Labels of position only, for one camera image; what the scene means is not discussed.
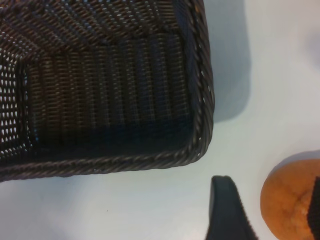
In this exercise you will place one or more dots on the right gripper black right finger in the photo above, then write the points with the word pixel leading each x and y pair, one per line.
pixel 315 212

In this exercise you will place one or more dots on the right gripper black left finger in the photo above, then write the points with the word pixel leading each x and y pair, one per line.
pixel 227 212

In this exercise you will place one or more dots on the orange fruit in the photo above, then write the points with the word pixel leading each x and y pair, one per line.
pixel 285 200

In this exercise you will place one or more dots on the dark brown woven basket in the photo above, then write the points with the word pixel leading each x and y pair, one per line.
pixel 100 87

